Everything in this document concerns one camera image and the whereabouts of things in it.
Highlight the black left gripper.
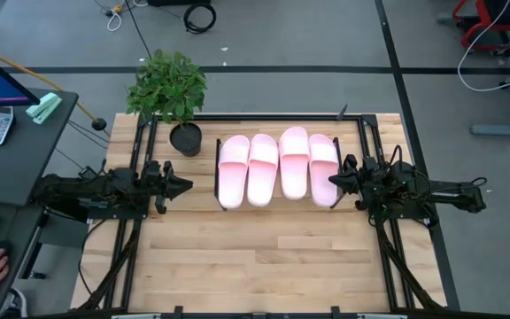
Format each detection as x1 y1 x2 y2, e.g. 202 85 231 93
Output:
142 159 194 214

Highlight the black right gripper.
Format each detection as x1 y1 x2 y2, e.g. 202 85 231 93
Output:
328 152 393 212

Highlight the pink foam slide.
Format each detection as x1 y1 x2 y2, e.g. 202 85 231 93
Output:
308 133 341 208
246 133 280 208
277 126 311 201
217 134 251 210

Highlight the wooden shelf with black legs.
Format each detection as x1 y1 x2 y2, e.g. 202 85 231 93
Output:
212 130 349 213

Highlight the black plant pot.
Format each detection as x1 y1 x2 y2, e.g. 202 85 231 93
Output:
168 121 204 158

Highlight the yellow rod with black ball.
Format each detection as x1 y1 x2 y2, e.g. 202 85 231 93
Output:
0 40 108 132

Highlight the green leafy plant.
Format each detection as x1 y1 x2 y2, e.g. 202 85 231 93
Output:
125 48 208 126

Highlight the mint green stapler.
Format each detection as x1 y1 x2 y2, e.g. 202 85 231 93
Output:
26 91 64 125

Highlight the dark grey desk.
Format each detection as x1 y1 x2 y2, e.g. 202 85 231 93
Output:
0 88 81 207
0 198 46 317

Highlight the black floor box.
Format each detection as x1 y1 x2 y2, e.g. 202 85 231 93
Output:
147 0 199 7

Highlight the person's foot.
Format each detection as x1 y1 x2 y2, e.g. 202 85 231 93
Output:
0 287 28 318

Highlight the red and black cart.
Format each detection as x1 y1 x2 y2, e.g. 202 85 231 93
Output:
437 0 510 58

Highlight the black aluminium table frame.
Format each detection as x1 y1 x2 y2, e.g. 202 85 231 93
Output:
71 113 460 319

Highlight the long white floor cable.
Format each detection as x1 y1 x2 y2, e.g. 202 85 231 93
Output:
457 0 510 93

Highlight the thin black floor cable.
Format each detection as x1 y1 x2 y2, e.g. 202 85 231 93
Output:
123 0 153 59

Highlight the coiled black cable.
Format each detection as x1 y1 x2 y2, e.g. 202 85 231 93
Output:
182 3 217 35

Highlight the small white cable loop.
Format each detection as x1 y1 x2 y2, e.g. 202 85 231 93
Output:
106 11 123 33

